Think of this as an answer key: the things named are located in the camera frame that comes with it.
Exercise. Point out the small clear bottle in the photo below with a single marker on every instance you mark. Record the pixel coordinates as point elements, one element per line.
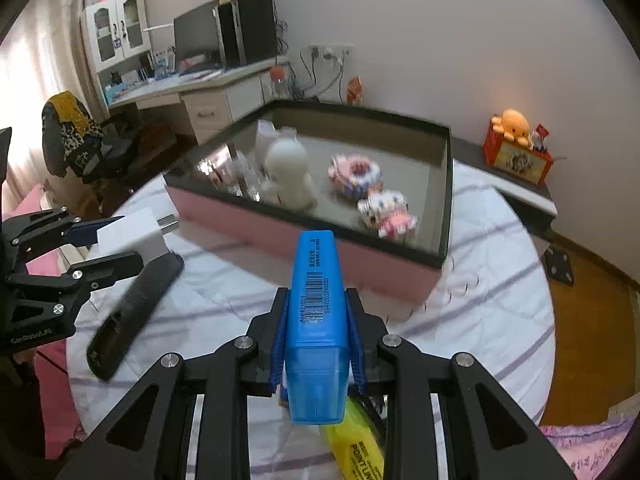
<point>247,175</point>

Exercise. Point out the plain pink bedsheet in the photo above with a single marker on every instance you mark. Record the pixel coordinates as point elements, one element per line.
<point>50,410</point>

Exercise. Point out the white glass-door cabinet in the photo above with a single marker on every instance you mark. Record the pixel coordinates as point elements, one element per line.
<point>117,30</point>

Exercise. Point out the red paper ornament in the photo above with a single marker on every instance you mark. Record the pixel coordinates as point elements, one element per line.
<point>355,91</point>

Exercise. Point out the black hair clip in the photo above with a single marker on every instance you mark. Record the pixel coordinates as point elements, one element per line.
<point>375,415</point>

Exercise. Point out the white wall socket strip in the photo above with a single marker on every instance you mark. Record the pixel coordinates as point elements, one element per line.
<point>330,51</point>

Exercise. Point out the blue highlighter pen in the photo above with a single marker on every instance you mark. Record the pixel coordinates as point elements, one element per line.
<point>315,310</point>

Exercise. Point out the blue and white box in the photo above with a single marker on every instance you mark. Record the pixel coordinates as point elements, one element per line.
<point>164,64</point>

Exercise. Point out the white desk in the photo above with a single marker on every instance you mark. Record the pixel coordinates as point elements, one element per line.
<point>210,110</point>

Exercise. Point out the black metal bracket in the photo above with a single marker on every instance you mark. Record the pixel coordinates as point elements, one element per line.
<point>557,265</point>

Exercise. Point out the beige curtain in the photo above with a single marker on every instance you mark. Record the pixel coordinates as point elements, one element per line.
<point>40,60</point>

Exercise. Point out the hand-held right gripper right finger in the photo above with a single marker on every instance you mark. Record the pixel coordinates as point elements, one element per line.
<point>356,355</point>

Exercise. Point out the black computer tower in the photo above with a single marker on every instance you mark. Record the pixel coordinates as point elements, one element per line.
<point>255,30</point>

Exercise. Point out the white pronged plug adapter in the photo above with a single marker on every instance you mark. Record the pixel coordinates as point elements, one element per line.
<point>130,235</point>

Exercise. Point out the red storage box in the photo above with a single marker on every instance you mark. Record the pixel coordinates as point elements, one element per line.
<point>517,162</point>

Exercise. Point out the yellow highlighter pen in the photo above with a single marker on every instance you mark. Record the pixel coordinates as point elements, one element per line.
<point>355,450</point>

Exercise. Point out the pink block cat toy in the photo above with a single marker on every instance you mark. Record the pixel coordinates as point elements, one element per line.
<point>387,212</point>

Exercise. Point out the pink printed quilt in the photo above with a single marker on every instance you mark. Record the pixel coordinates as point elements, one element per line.
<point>590,447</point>

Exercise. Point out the clear bottle with red cap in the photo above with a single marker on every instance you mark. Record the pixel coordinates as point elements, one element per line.
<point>279,85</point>

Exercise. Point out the white doll figurine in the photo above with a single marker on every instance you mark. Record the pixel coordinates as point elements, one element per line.
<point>287,170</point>

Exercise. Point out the yellow leopard print cloth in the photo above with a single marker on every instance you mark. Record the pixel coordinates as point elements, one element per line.
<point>72,120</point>

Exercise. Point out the round table striped cloth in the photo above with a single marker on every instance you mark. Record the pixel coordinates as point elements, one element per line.
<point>475,310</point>

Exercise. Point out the rose gold metal cup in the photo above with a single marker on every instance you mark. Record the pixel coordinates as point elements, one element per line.
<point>217,172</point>

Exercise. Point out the pink cardboard box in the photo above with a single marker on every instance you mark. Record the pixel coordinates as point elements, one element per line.
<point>300,240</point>

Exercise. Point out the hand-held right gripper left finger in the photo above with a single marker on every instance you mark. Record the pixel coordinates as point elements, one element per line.
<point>276,360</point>

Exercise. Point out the black and white low cabinet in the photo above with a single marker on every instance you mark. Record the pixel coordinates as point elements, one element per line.
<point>525,200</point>

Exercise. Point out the black plastic comb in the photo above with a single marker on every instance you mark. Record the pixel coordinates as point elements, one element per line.
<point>135,310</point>

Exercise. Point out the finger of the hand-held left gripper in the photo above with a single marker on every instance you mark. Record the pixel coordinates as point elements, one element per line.
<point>115,265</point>
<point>90,232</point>

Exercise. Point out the black office chair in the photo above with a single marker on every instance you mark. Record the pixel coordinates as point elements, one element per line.
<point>107,155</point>

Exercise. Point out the orange octopus plush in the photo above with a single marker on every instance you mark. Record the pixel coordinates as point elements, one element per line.
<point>515,125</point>

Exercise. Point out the black computer monitor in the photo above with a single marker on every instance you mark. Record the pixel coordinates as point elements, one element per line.
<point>197,35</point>

